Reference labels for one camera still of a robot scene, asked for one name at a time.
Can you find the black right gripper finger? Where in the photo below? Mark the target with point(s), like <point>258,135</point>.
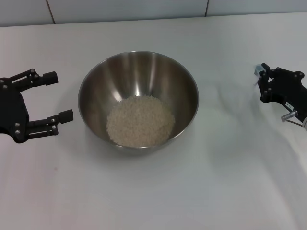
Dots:
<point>265,88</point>
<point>265,67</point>

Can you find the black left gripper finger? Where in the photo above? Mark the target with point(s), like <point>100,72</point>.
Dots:
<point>65,116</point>
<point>50,77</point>

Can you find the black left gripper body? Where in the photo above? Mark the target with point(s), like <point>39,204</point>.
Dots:
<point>10,110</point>

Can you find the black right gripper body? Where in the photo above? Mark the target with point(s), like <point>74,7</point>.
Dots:
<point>290,93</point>

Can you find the stainless steel mixing bowl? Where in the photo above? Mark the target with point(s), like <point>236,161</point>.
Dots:
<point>144,76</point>

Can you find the white rice grains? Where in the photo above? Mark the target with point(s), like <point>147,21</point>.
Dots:
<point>140,122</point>

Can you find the silver metal connector plug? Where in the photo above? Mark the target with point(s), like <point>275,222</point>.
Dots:
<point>289,115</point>

